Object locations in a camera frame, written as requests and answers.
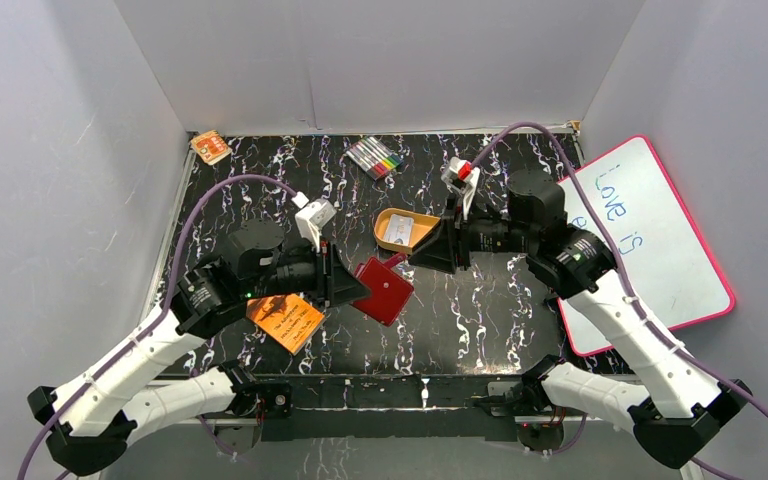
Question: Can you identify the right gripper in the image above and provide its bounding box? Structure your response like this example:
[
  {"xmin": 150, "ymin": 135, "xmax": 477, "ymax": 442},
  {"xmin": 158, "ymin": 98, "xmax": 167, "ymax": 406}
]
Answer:
[{"xmin": 406, "ymin": 192, "xmax": 536, "ymax": 275}]

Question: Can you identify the red card holder wallet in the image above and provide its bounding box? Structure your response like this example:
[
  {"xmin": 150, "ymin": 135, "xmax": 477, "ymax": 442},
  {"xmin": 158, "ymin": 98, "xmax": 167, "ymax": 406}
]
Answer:
[{"xmin": 352, "ymin": 253, "xmax": 414, "ymax": 327}]

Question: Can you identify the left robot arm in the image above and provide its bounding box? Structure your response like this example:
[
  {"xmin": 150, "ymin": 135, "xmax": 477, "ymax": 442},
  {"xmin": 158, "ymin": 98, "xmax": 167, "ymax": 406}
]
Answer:
[{"xmin": 28, "ymin": 219, "xmax": 370, "ymax": 476}]

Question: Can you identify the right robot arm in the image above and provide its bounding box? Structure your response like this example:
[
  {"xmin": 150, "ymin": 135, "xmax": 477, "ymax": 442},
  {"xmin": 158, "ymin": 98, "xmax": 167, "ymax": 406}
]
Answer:
[{"xmin": 409, "ymin": 165, "xmax": 746, "ymax": 469}]

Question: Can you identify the white card in tray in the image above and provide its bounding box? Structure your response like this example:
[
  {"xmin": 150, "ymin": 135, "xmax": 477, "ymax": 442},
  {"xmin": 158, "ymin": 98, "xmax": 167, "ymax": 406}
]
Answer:
[{"xmin": 383, "ymin": 214, "xmax": 415, "ymax": 246}]

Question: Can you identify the small orange card box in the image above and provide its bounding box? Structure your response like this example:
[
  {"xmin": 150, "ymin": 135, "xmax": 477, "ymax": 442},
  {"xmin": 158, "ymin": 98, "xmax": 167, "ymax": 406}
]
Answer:
[{"xmin": 190, "ymin": 130, "xmax": 232, "ymax": 165}]

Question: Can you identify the orange oval tray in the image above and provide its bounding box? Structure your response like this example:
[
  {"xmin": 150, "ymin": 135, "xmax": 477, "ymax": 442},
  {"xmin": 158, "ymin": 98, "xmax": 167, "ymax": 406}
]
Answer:
[{"xmin": 374, "ymin": 208, "xmax": 439, "ymax": 254}]

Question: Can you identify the orange book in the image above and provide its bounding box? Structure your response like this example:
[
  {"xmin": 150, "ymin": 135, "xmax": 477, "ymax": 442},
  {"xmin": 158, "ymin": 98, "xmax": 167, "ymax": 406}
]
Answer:
[{"xmin": 246, "ymin": 294, "xmax": 325, "ymax": 355}]

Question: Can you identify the pack of coloured markers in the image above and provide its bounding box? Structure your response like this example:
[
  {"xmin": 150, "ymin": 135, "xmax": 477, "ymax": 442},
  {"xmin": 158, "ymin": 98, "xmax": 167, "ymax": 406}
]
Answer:
[{"xmin": 345, "ymin": 136, "xmax": 403, "ymax": 181}]

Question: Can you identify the pink framed whiteboard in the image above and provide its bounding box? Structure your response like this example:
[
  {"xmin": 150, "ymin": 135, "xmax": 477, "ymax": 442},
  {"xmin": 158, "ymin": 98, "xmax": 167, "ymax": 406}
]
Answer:
[{"xmin": 577, "ymin": 136, "xmax": 736, "ymax": 330}]

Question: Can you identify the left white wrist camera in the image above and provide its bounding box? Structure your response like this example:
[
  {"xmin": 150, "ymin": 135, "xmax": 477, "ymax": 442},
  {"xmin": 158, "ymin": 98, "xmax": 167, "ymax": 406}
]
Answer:
[{"xmin": 292, "ymin": 191, "xmax": 336, "ymax": 252}]

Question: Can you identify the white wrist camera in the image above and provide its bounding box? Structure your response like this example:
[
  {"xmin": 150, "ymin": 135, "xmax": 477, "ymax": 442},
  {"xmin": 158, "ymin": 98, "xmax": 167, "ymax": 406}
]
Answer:
[
  {"xmin": 441, "ymin": 157, "xmax": 481, "ymax": 221},
  {"xmin": 292, "ymin": 191, "xmax": 336, "ymax": 252}
]

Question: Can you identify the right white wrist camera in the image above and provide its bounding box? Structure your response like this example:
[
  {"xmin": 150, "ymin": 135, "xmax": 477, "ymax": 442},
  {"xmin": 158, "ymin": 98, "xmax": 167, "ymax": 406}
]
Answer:
[{"xmin": 441, "ymin": 157, "xmax": 481, "ymax": 221}]

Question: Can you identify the black metal base rail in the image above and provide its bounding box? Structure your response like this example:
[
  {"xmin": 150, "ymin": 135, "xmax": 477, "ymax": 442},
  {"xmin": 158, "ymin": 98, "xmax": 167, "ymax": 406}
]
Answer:
[{"xmin": 138, "ymin": 372, "xmax": 644, "ymax": 458}]

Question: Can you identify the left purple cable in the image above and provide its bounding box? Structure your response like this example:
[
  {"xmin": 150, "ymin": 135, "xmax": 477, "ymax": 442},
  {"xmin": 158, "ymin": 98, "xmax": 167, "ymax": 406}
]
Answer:
[{"xmin": 16, "ymin": 174, "xmax": 302, "ymax": 480}]

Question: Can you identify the purple cable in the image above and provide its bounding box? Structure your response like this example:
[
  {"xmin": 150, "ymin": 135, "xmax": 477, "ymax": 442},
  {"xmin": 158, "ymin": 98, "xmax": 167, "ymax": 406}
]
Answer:
[
  {"xmin": 16, "ymin": 174, "xmax": 302, "ymax": 480},
  {"xmin": 470, "ymin": 121, "xmax": 768, "ymax": 480}
]

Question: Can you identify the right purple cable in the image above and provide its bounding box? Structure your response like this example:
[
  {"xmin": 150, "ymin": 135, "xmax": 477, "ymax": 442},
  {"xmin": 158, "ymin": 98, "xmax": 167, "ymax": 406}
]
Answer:
[{"xmin": 470, "ymin": 121, "xmax": 768, "ymax": 480}]

